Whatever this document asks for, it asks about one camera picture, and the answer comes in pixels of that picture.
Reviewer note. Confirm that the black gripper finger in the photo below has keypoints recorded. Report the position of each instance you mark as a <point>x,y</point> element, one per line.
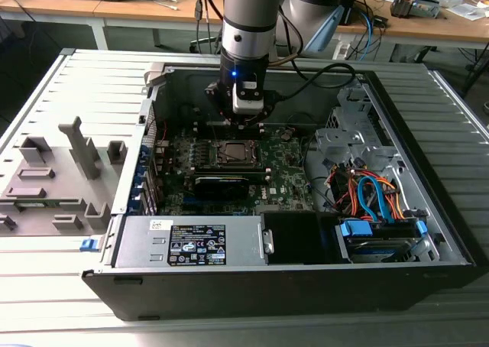
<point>273,101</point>
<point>221,98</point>

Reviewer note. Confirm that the silver CPU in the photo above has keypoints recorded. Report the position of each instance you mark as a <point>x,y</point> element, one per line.
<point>235,151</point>

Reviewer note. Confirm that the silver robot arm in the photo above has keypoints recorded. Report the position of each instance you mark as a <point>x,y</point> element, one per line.
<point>248,18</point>

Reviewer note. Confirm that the blue expansion slot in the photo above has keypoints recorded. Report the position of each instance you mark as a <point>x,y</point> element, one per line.
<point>190,202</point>

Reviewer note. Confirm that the CPU cooler copper fins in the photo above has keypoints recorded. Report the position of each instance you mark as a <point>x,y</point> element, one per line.
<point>400,5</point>

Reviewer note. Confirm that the green RAM stick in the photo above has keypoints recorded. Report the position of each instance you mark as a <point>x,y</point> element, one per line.
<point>32,205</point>
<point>229,170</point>

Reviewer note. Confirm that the green motherboard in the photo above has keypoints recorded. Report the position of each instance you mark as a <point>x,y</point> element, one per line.
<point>284,179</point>

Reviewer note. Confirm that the metal drive cage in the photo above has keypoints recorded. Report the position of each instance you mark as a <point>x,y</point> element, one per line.
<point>344,137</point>

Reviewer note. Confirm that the black graphics card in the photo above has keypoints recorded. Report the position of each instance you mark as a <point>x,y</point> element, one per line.
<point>221,189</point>

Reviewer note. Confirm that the black upright box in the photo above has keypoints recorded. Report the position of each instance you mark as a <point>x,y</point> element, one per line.
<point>350,3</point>

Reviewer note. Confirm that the hard disk blue carrier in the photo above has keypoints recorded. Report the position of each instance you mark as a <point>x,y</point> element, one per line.
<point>357,231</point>

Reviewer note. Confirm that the wooden desk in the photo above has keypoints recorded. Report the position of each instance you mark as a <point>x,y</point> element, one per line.
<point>420,28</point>
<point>57,5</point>

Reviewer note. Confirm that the grey power supply unit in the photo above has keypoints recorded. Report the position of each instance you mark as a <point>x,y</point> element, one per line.
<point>133,244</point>

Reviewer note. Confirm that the grey parts rack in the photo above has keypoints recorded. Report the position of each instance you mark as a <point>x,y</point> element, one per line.
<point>61,163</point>

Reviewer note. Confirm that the grey metal part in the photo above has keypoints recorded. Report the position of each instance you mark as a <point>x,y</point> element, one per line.
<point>426,7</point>

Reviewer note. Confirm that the blue plastic clip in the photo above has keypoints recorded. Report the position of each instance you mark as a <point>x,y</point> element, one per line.
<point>88,245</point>

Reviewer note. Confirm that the black PC case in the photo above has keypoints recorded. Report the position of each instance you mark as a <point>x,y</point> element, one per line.
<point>244,297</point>

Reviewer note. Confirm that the white paper sheet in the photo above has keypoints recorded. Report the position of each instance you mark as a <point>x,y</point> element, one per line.
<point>468,10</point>

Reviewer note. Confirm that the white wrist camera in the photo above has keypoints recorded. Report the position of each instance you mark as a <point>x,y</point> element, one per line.
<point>248,100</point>

